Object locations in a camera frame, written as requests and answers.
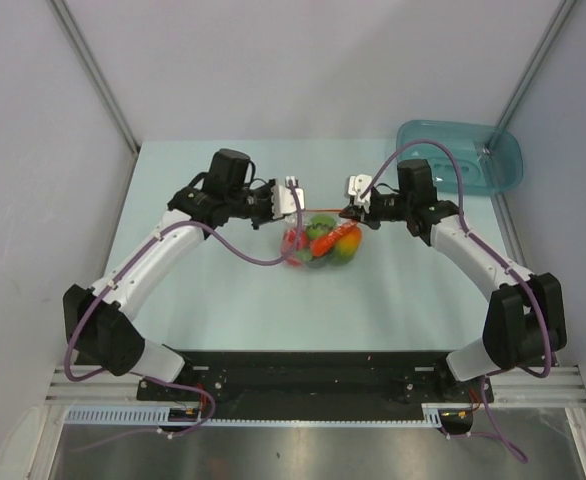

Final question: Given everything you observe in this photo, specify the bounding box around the red toy fruit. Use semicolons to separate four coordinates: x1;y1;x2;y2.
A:
280;228;309;261

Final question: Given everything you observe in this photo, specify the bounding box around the green striped toy watermelon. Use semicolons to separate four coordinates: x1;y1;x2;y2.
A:
306;213;337;240

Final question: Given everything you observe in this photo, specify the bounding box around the clear zip bag orange zipper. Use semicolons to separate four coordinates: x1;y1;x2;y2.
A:
280;209;363;269

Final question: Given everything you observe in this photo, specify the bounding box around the green orange toy mango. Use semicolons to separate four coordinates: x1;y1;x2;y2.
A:
329;227;362;266

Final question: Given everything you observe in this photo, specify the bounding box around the orange toy carrot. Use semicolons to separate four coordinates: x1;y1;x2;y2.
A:
309;221;359;257

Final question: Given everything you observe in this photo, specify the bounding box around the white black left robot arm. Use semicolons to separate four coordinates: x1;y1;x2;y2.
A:
63;149;304;400

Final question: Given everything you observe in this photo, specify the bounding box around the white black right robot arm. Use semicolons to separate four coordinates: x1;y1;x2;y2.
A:
340;159;567;401

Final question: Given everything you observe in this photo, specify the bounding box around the teal plastic food container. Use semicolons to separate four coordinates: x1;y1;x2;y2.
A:
396;120;524;196

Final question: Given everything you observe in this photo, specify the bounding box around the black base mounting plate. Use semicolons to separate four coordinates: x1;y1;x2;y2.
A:
136;351;497;415

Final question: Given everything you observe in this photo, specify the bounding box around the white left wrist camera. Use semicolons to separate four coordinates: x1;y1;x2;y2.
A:
270;176;305;214

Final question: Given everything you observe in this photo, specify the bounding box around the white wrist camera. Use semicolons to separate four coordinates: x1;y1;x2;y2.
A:
270;176;305;214
346;174;373;211

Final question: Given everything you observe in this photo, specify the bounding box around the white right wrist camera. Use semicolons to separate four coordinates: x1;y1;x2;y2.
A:
346;174;373;211

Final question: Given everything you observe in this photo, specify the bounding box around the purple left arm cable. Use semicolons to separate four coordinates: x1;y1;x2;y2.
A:
62;182;307;454

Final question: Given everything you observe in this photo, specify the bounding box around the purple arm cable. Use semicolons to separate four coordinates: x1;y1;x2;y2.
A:
362;139;557;464
62;182;307;454

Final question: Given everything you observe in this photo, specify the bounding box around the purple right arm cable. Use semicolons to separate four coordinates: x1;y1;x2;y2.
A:
362;139;557;464

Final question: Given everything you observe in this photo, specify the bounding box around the aluminium front rail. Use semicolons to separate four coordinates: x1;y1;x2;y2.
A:
45;367;586;408

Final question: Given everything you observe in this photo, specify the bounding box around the white slotted cable duct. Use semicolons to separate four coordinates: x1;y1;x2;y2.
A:
65;405;441;428

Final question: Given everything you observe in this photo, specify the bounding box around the right aluminium corner post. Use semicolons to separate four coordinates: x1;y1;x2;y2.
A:
495;0;581;129

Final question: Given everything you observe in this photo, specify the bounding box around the aluminium corner post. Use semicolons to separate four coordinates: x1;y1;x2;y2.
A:
495;0;581;129
46;0;141;159

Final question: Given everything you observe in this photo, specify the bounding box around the left aluminium corner post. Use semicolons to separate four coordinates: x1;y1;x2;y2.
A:
46;0;141;159

